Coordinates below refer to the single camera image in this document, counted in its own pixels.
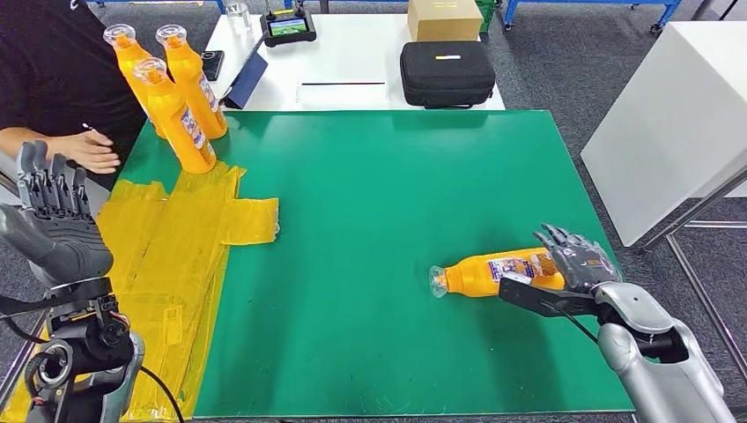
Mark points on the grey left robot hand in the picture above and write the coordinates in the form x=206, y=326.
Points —
x=64, y=245

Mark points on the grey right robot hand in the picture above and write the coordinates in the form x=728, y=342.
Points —
x=583, y=263

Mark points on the orange juice bottle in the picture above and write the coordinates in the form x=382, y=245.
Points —
x=131, y=58
x=478, y=277
x=195, y=87
x=175, y=122

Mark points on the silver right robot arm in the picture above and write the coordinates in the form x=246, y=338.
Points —
x=659, y=362

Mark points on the yellow plastic film patch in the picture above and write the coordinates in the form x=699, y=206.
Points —
x=175, y=263

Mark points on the person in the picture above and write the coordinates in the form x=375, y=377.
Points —
x=52, y=70

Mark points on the green table mat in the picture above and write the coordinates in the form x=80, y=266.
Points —
x=408, y=187

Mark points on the black zip case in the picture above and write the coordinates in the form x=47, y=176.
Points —
x=446, y=76

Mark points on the black smartphone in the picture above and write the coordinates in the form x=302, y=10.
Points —
x=214, y=65

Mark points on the blue tablet cover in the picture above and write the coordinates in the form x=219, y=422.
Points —
x=248, y=79

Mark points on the blue metal rack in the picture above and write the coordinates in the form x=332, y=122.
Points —
x=583, y=2

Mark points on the green plastic crate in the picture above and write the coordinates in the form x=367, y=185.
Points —
x=485, y=15

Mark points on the brown cardboard box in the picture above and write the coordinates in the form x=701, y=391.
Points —
x=443, y=21

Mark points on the clear glass cup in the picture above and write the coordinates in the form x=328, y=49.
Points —
x=237, y=17

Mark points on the white desk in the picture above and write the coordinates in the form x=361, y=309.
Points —
x=350, y=55

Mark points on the black remote controller with screen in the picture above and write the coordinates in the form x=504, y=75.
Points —
x=287, y=27

